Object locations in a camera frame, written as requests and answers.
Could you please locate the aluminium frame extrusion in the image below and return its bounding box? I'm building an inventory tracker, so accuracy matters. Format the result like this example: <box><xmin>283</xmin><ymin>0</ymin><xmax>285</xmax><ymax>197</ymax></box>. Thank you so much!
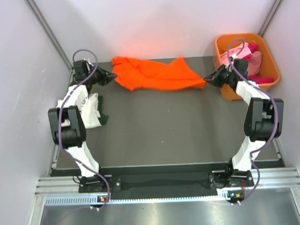
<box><xmin>35</xmin><ymin>167</ymin><xmax>300</xmax><ymax>196</ymax></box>

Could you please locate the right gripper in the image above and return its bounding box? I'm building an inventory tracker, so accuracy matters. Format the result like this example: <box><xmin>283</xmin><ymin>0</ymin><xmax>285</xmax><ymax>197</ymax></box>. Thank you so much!
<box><xmin>202</xmin><ymin>64</ymin><xmax>235</xmax><ymax>89</ymax></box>

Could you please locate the light pink t-shirt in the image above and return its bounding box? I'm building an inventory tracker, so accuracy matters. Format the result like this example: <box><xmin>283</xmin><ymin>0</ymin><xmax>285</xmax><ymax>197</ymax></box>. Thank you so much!
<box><xmin>221</xmin><ymin>42</ymin><xmax>251</xmax><ymax>66</ymax></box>

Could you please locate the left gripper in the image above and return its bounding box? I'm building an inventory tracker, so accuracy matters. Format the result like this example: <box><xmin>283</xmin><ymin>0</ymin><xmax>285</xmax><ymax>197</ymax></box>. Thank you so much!
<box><xmin>86</xmin><ymin>63</ymin><xmax>118</xmax><ymax>87</ymax></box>

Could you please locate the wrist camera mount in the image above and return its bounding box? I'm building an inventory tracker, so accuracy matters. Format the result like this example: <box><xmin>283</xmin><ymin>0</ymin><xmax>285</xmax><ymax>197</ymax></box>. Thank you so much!
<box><xmin>85</xmin><ymin>60</ymin><xmax>95</xmax><ymax>71</ymax></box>
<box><xmin>225</xmin><ymin>54</ymin><xmax>238</xmax><ymax>72</ymax></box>

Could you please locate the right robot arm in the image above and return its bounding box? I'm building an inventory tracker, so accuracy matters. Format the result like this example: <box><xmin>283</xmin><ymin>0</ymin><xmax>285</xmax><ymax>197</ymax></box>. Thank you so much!
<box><xmin>204</xmin><ymin>58</ymin><xmax>284</xmax><ymax>187</ymax></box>

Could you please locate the slotted cable duct rail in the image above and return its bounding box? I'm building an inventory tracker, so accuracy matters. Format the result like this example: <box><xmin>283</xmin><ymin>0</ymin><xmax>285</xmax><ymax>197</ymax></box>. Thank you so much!
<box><xmin>44</xmin><ymin>189</ymin><xmax>242</xmax><ymax>206</ymax></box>

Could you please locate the orange plastic basket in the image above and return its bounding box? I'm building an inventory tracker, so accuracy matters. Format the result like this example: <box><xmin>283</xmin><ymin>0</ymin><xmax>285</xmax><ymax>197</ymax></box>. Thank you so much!
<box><xmin>213</xmin><ymin>33</ymin><xmax>280</xmax><ymax>91</ymax></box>

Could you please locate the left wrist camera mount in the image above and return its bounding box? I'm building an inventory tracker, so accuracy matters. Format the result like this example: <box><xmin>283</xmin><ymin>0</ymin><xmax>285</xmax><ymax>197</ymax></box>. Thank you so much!
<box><xmin>85</xmin><ymin>60</ymin><xmax>95</xmax><ymax>71</ymax></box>

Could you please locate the salmon pink t-shirt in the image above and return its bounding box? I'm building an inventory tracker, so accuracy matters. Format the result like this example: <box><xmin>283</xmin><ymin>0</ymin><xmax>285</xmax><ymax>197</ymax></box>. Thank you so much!
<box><xmin>247</xmin><ymin>51</ymin><xmax>263</xmax><ymax>75</ymax></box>

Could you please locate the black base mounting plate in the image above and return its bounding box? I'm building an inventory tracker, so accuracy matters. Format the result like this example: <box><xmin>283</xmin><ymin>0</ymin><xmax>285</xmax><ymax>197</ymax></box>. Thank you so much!
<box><xmin>78</xmin><ymin>163</ymin><xmax>254</xmax><ymax>199</ymax></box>

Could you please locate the white printed folded t-shirt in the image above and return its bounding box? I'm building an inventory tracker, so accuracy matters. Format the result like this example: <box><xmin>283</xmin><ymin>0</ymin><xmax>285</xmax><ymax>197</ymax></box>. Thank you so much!
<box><xmin>65</xmin><ymin>92</ymin><xmax>108</xmax><ymax>129</ymax></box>

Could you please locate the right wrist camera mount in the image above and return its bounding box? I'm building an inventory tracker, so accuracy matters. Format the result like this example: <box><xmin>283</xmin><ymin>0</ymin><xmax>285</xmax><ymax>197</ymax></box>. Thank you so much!
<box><xmin>225</xmin><ymin>54</ymin><xmax>238</xmax><ymax>72</ymax></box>

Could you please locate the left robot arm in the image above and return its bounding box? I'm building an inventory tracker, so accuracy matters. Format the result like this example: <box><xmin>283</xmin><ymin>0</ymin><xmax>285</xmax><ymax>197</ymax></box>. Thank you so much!
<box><xmin>47</xmin><ymin>60</ymin><xmax>117</xmax><ymax>193</ymax></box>

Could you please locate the magenta t-shirt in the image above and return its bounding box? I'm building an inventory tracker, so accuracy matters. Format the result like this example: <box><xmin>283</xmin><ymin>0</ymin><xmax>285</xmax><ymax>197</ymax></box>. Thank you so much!
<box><xmin>245</xmin><ymin>43</ymin><xmax>274</xmax><ymax>84</ymax></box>

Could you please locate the orange t-shirt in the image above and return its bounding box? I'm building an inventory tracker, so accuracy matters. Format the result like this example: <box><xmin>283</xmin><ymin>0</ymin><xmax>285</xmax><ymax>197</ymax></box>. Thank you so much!
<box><xmin>111</xmin><ymin>56</ymin><xmax>206</xmax><ymax>91</ymax></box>

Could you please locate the dark green folded t-shirt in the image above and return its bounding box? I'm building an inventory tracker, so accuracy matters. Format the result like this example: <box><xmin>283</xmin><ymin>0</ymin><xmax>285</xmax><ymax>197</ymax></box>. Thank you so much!
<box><xmin>97</xmin><ymin>95</ymin><xmax>109</xmax><ymax>126</ymax></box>

